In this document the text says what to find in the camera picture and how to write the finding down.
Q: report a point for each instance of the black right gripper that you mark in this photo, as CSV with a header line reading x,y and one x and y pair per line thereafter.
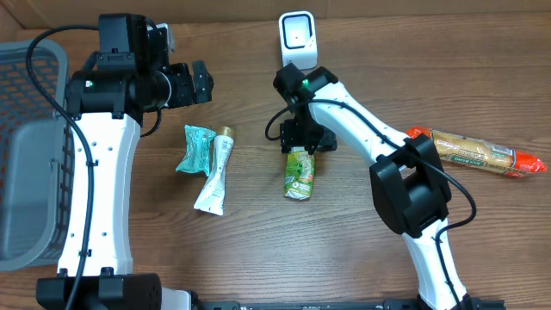
x,y
294,139

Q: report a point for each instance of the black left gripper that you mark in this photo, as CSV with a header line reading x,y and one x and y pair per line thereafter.
x,y
199,82

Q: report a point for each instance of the teal wet wipes packet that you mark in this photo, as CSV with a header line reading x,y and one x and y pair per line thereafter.
x,y
198,149

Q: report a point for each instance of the white tube with gold cap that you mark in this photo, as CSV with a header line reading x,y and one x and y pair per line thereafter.
x,y
212,196

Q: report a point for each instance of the orange spaghetti pasta packet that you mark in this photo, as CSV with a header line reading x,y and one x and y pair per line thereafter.
x,y
481,154

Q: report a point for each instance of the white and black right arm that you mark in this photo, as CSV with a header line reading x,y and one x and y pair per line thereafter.
x,y
410,189

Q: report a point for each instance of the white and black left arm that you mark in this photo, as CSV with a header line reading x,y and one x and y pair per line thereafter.
x,y
105,103

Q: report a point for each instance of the white barcode scanner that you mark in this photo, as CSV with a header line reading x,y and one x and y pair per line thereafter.
x,y
298,39

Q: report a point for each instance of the grey plastic shopping basket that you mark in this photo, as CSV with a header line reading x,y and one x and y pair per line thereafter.
x,y
36,168

